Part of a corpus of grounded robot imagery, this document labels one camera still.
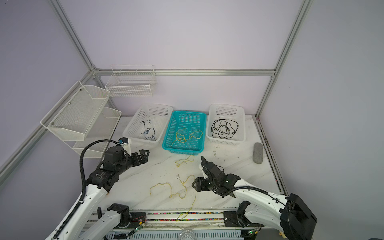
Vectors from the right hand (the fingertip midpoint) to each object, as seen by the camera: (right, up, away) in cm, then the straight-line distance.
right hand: (194, 185), depth 78 cm
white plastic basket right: (+16, +27, +27) cm, 41 cm away
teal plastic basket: (-7, +26, +32) cm, 42 cm away
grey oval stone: (+41, +15, +17) cm, 47 cm away
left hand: (-28, +17, -1) cm, 33 cm away
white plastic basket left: (-37, +36, +36) cm, 63 cm away
